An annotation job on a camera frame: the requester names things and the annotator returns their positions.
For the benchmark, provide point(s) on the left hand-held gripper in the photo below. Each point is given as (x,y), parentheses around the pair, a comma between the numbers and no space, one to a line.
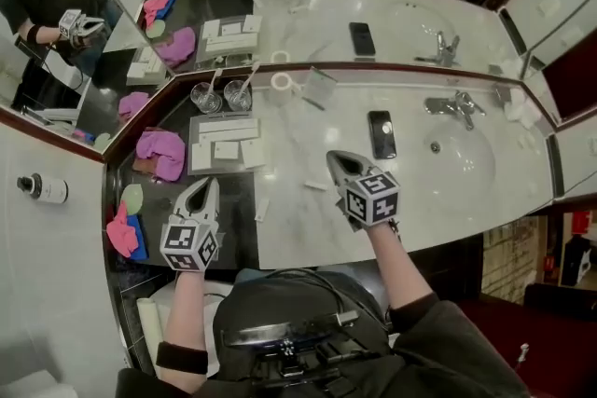
(184,242)

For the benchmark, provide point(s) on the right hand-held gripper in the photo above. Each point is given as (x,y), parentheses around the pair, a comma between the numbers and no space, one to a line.
(373,200)

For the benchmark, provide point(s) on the person's left forearm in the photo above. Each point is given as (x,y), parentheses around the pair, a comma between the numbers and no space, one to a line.
(184,307)

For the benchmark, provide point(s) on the black forearm band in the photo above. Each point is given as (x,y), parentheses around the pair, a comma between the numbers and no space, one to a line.
(182,358)

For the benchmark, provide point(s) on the person's right forearm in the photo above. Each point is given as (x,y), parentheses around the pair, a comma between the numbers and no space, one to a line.
(396,265)

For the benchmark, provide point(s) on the clear plastic tray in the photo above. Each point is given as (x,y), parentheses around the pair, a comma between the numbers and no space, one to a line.
(224,168)

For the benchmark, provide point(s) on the black smartphone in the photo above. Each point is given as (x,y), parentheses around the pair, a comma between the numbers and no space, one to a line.
(382,135)

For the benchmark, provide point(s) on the purple cloth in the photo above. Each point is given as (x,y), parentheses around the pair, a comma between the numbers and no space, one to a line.
(161,151)

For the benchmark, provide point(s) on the pale green round pad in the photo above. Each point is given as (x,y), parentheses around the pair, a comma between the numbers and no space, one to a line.
(132,199)

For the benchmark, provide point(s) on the brown cloth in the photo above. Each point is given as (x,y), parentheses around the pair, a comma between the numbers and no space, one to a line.
(140,165)

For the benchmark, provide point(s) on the blue cloth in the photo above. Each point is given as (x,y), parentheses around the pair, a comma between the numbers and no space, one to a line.
(139,242)

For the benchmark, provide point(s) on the chrome sink drain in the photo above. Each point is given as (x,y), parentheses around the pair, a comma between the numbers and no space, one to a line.
(434,147)

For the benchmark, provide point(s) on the person's blue jeans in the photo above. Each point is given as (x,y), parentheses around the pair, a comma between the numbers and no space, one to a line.
(247,277)

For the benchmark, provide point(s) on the glass tumbler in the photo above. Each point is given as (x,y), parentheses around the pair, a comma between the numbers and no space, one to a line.
(238,95)
(206,98)

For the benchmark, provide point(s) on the white toilet paper roll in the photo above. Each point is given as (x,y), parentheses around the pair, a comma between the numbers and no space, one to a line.
(281,86)

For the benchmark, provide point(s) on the white sink basin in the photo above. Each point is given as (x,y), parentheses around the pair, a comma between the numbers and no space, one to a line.
(462,172)

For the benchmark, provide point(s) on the chrome faucet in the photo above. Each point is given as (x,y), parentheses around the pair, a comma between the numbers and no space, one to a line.
(454,106)

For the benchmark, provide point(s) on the person's dark shirt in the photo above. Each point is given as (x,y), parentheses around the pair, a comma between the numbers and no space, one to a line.
(280,303)

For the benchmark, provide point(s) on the cream paper roll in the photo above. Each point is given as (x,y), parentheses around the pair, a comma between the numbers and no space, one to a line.
(148,326)

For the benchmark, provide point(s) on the white pump bottle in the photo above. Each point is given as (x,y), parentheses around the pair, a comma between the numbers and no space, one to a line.
(49,190)

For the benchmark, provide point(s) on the small chrome holder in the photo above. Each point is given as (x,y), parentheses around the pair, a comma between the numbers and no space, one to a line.
(501,95)

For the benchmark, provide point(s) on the small white soap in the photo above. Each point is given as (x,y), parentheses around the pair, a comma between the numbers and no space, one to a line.
(526,142)

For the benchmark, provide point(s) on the white folded towel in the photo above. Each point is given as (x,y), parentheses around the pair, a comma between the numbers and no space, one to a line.
(520,109)

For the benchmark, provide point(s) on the angled mirror panel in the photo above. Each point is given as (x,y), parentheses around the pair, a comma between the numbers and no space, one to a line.
(569,60)
(37,60)

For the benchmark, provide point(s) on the chrome door knob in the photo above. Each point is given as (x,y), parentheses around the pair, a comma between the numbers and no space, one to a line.
(523,352)

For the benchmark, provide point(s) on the dark red wooden door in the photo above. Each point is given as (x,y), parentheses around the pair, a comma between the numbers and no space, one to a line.
(550,340)

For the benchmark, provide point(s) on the large wall mirror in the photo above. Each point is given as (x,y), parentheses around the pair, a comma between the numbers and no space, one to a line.
(373,23)

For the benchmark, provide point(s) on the black chest camera mount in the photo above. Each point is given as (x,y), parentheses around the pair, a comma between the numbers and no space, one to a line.
(298,349)

